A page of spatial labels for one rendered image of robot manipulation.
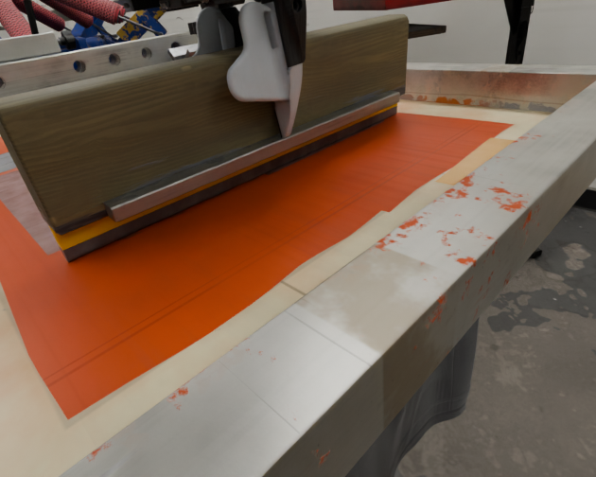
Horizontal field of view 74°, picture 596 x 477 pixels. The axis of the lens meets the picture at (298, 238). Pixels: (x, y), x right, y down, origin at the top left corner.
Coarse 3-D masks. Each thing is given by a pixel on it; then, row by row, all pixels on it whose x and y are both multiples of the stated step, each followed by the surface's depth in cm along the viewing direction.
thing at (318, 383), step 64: (448, 64) 47; (512, 64) 43; (576, 128) 25; (448, 192) 19; (512, 192) 19; (576, 192) 24; (384, 256) 16; (448, 256) 15; (512, 256) 18; (320, 320) 13; (384, 320) 13; (448, 320) 15; (192, 384) 11; (256, 384) 11; (320, 384) 11; (384, 384) 12; (128, 448) 10; (192, 448) 10; (256, 448) 10; (320, 448) 10
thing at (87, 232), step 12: (360, 120) 41; (276, 156) 34; (192, 192) 30; (132, 216) 27; (84, 228) 25; (96, 228) 26; (108, 228) 26; (60, 240) 24; (72, 240) 25; (84, 240) 25
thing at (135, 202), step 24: (384, 96) 39; (312, 120) 34; (336, 120) 34; (264, 144) 30; (288, 144) 32; (192, 168) 28; (216, 168) 28; (240, 168) 29; (144, 192) 25; (168, 192) 26; (120, 216) 24
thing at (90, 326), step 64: (0, 192) 38; (256, 192) 31; (320, 192) 30; (0, 256) 27; (128, 256) 25; (192, 256) 24; (256, 256) 23; (64, 320) 20; (128, 320) 20; (192, 320) 19; (64, 384) 17
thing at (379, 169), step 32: (384, 128) 41; (416, 128) 40; (448, 128) 39; (480, 128) 38; (320, 160) 36; (352, 160) 35; (384, 160) 34; (416, 160) 33; (448, 160) 32; (352, 192) 29; (384, 192) 29
